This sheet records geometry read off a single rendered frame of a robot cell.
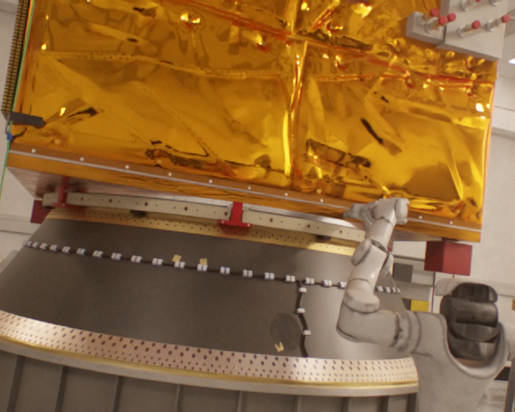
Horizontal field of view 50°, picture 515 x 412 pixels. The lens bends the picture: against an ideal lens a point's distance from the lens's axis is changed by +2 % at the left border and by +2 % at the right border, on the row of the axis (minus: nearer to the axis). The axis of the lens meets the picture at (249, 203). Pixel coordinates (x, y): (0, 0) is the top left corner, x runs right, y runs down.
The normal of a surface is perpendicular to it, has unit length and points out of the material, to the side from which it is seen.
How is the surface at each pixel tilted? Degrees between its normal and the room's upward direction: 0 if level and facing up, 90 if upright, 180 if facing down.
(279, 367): 43
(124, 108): 93
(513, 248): 90
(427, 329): 87
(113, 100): 94
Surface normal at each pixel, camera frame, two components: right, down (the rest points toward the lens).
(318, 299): 0.46, -0.49
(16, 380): 0.86, 0.06
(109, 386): -0.19, -0.13
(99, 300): -0.22, -0.58
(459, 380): -0.36, 0.40
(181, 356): 0.08, -0.79
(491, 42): 0.31, -0.06
